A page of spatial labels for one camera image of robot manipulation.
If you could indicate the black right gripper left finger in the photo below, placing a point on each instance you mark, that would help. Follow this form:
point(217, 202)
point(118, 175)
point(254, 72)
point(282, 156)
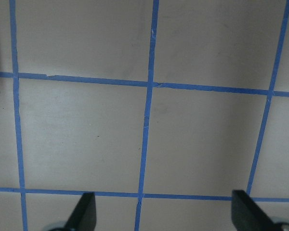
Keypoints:
point(83, 217)

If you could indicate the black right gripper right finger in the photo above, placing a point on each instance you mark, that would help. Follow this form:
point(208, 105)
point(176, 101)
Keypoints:
point(247, 215)

